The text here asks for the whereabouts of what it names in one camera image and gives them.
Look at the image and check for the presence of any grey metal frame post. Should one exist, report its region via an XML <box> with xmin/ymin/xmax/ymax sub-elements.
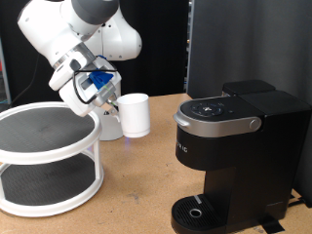
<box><xmin>0</xmin><ymin>37</ymin><xmax>10</xmax><ymax>108</ymax></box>

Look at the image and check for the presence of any long black gripper cable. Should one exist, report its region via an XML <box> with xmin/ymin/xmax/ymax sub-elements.
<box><xmin>11</xmin><ymin>53</ymin><xmax>42</xmax><ymax>105</ymax></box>

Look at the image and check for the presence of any black Keurig coffee machine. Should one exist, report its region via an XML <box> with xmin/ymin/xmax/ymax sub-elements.
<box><xmin>171</xmin><ymin>79</ymin><xmax>312</xmax><ymax>234</ymax></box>

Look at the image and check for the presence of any black backdrop curtain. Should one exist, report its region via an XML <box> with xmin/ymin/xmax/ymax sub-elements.
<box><xmin>0</xmin><ymin>0</ymin><xmax>190</xmax><ymax>108</ymax></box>

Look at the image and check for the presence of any short looped black cable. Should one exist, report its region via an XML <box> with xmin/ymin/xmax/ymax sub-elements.
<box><xmin>72</xmin><ymin>66</ymin><xmax>119</xmax><ymax>105</ymax></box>

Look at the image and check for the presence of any black tape strip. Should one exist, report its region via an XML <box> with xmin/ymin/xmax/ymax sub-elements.
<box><xmin>257</xmin><ymin>215</ymin><xmax>286</xmax><ymax>234</ymax></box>

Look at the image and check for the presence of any dark grey partition panel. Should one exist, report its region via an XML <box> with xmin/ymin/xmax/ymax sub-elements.
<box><xmin>186</xmin><ymin>0</ymin><xmax>312</xmax><ymax>208</ymax></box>

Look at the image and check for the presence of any black machine power cord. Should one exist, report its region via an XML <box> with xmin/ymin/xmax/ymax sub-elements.
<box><xmin>287</xmin><ymin>194</ymin><xmax>308</xmax><ymax>209</ymax></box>

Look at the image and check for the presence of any white two-tier turntable shelf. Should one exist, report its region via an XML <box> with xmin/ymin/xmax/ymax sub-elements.
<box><xmin>0</xmin><ymin>101</ymin><xmax>105</xmax><ymax>218</ymax></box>

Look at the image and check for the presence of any white mug with green-tipped handle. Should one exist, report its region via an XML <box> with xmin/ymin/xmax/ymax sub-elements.
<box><xmin>111</xmin><ymin>93</ymin><xmax>151</xmax><ymax>138</ymax></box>

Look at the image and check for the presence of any blue cable connector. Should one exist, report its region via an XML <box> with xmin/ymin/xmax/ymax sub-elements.
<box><xmin>89</xmin><ymin>55</ymin><xmax>115</xmax><ymax>91</ymax></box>

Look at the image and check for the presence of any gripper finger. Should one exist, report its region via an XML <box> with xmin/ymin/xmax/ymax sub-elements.
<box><xmin>102</xmin><ymin>93</ymin><xmax>120</xmax><ymax>117</ymax></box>

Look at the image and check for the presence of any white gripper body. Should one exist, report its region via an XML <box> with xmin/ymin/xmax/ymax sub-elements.
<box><xmin>58</xmin><ymin>61</ymin><xmax>123</xmax><ymax>118</ymax></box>

